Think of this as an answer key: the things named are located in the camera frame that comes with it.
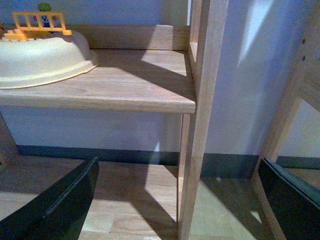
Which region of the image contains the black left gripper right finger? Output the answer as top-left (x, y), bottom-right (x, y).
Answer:
top-left (258, 158), bottom-right (320, 240)

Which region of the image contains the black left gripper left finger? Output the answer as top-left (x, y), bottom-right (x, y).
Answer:
top-left (0, 157), bottom-right (100, 240)

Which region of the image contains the cream toy boat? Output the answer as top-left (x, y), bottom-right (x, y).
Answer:
top-left (0, 31), bottom-right (99, 90)

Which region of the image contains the wooden shelf unit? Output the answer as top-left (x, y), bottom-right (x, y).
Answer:
top-left (0, 0), bottom-right (228, 240)

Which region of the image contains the orange toy fence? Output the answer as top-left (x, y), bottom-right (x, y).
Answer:
top-left (3, 10), bottom-right (72, 41)

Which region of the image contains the toy figure with green hat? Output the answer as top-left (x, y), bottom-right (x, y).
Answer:
top-left (37, 2), bottom-right (57, 28)

